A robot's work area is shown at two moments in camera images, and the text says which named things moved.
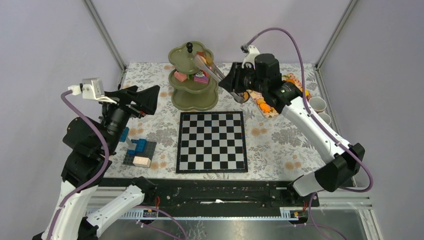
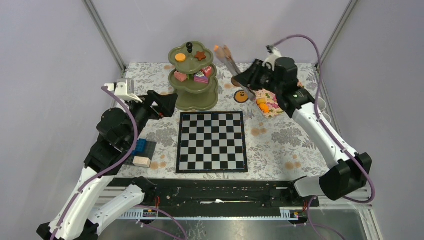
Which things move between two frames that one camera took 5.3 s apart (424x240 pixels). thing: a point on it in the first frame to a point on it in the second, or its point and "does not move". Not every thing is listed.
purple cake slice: x=200 y=77 does not move
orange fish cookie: x=265 y=107 does not move
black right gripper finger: x=233 y=81 to x=255 y=76
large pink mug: x=317 y=104 does not move
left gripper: x=146 y=98 to x=166 y=109
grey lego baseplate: x=150 y=146 does not move
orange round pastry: x=209 y=59 to x=180 y=57
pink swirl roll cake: x=180 y=76 does not move
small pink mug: x=325 y=117 does not move
